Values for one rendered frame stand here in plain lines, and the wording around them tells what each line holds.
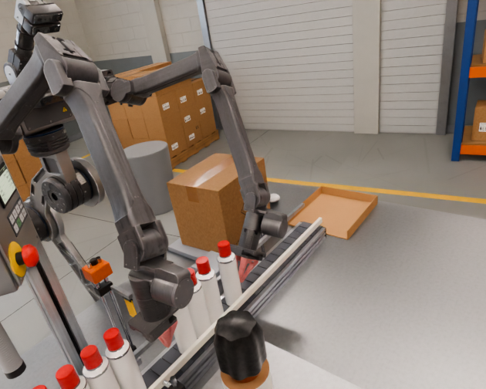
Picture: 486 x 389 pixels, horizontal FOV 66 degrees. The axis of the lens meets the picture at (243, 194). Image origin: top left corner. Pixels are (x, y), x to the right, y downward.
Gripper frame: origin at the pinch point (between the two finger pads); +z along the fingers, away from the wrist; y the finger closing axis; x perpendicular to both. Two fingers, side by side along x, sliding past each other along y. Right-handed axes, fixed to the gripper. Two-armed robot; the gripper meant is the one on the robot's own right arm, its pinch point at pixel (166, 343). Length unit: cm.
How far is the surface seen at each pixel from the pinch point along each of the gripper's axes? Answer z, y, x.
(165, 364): 13.8, 2.1, 7.6
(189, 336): 7.7, 8.3, 3.4
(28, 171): 55, 107, 346
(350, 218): 19, 91, -3
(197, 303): 1.6, 13.4, 3.9
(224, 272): 1.1, 25.8, 5.0
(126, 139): 67, 236, 359
